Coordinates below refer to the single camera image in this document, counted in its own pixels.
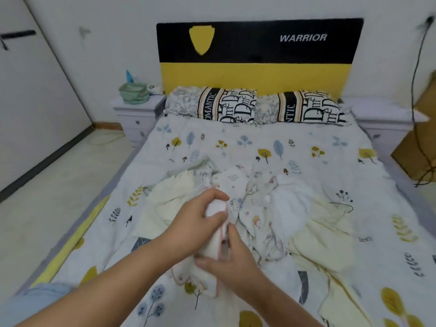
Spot person's left hand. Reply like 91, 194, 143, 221
162, 188, 231, 263

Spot person's right hand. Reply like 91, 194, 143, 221
194, 223, 263, 297

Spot cartoon print pajama top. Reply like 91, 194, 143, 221
170, 194, 234, 298

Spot cartoon print pyjama trousers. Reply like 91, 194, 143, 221
211, 167, 288, 264

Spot bed with leaf print bedding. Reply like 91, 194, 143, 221
0, 109, 436, 327

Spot light blue denim jeans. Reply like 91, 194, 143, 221
0, 282, 77, 327

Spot person's left forearm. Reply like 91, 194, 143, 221
17, 238, 181, 327

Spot white nightstand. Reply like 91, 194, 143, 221
342, 99, 431, 162
112, 94, 168, 147

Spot black white patterned pillow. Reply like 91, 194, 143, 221
253, 90, 348, 127
165, 86, 258, 125

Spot black yellow headboard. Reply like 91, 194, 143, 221
156, 18, 365, 99

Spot white wardrobe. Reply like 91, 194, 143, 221
0, 0, 94, 196

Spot wooden dressing table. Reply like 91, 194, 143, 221
391, 71, 436, 181

